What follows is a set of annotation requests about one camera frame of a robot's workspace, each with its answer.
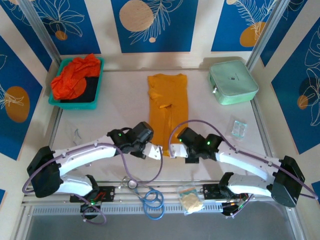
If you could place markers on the yellow t-shirt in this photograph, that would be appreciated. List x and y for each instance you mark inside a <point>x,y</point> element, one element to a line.
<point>175,100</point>

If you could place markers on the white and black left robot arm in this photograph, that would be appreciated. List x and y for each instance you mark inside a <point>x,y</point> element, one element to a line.
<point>82,155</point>

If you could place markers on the blue stethoscope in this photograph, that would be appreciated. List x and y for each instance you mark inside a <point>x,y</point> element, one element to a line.
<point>152,197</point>

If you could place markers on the clear bag with yellow contents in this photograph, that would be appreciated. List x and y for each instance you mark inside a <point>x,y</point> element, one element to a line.
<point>191,201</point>

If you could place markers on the small clear plastic packet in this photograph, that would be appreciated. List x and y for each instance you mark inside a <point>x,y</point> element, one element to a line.
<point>238,128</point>

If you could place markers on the thin blue thread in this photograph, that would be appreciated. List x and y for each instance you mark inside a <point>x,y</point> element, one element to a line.
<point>77,133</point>

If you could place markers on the teal perforated plastic basket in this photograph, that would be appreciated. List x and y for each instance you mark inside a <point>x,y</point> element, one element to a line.
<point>98,82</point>

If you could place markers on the mint green zip case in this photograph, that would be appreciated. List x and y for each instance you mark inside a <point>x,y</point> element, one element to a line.
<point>233,82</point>

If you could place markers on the dark navy t-shirt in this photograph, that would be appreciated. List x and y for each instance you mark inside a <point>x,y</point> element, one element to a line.
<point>90,88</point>

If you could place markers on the orange t-shirt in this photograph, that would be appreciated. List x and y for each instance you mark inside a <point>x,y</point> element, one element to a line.
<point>71,77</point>

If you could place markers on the aluminium front rail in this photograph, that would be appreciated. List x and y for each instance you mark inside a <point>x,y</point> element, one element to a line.
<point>165,190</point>

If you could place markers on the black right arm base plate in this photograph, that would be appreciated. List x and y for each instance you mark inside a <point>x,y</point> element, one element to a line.
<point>211,191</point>

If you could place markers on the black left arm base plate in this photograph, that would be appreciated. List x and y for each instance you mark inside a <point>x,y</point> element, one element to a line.
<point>110,193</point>

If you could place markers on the aluminium frame post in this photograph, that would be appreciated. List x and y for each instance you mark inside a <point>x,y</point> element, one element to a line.
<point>41,30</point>
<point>265,32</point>

